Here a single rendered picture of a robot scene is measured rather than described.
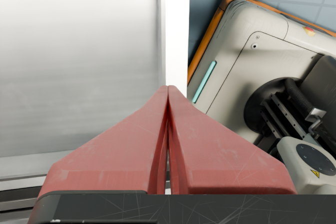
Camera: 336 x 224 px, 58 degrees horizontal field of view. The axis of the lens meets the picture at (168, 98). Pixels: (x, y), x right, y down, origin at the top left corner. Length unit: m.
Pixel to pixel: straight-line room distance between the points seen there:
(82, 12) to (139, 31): 0.06
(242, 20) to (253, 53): 0.13
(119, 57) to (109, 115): 0.08
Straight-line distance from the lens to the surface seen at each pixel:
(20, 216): 0.48
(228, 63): 1.09
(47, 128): 0.40
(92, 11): 0.32
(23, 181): 0.47
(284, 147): 0.80
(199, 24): 1.31
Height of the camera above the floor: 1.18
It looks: 55 degrees down
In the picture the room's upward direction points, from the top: 165 degrees clockwise
